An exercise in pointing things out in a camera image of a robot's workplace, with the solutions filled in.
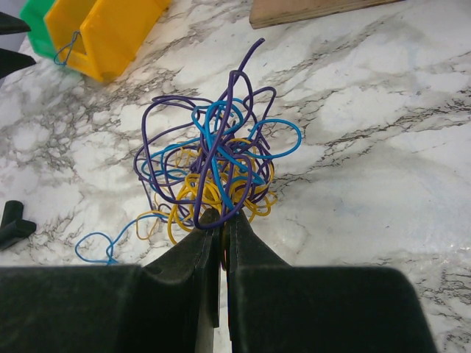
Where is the black T-handle tool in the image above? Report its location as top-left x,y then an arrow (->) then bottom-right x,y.
1,200 -> 37,250

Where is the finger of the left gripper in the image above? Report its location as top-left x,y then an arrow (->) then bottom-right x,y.
0,12 -> 31,35
0,49 -> 37,80

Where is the orange plastic bin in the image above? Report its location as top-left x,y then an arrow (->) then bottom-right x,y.
44,0 -> 171,82

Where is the green plastic bin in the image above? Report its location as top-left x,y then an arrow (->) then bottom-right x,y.
20,0 -> 81,67

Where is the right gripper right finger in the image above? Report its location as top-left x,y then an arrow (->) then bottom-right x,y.
224,214 -> 436,352

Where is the wooden board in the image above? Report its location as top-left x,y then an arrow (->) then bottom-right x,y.
249,0 -> 397,29

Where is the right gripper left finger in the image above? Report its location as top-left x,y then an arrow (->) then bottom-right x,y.
1,210 -> 220,352

